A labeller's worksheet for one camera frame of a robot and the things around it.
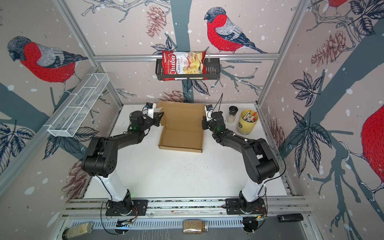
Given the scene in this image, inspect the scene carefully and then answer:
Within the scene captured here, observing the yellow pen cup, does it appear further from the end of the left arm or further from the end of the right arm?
the end of the left arm

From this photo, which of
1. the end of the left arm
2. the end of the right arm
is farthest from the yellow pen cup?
the end of the left arm

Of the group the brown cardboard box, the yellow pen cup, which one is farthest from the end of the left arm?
the yellow pen cup

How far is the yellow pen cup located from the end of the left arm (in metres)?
0.54

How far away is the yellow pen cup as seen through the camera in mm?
948

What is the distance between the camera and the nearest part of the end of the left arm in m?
0.76

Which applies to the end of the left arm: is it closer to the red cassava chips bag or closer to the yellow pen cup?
the red cassava chips bag
